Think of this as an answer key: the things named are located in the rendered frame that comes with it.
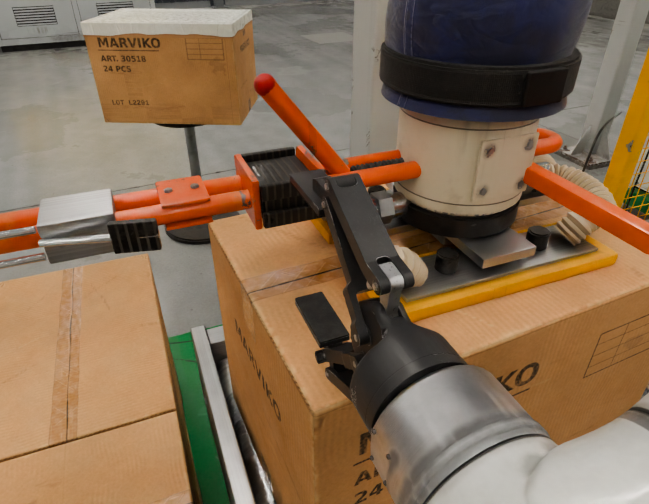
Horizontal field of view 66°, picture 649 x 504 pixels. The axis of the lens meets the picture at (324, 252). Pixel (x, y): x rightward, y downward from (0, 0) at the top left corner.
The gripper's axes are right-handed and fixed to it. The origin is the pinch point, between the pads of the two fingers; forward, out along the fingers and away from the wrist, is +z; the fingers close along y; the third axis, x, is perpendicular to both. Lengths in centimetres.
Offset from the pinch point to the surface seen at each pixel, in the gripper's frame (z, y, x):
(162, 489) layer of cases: 17, 53, -21
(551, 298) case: -2.9, 13.0, 30.1
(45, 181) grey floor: 292, 108, -69
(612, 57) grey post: 196, 42, 272
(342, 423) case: -7.7, 16.3, 0.1
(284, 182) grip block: 9.3, -2.4, 0.5
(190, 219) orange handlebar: 11.3, 1.0, -9.4
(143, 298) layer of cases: 72, 53, -19
